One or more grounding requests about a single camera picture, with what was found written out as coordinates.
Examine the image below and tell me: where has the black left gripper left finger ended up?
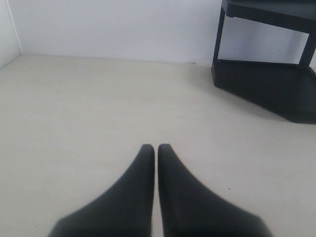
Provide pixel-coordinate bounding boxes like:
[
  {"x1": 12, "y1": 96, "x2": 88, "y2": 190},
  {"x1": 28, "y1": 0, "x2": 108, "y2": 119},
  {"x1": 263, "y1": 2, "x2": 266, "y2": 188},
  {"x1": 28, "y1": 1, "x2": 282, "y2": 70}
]
[{"x1": 49, "y1": 144, "x2": 155, "y2": 237}]

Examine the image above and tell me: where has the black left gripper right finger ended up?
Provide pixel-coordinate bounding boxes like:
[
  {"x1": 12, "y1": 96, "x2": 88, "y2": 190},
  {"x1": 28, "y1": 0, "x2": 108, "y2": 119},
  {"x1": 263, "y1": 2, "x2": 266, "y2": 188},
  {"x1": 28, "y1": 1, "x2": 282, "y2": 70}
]
[{"x1": 158, "y1": 144, "x2": 270, "y2": 237}]

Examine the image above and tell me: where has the black two-tier metal rack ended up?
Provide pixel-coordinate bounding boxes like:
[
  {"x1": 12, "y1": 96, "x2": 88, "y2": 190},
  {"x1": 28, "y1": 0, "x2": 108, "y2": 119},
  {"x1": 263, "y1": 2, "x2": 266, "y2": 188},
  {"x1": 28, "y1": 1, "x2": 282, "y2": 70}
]
[{"x1": 211, "y1": 0, "x2": 316, "y2": 124}]

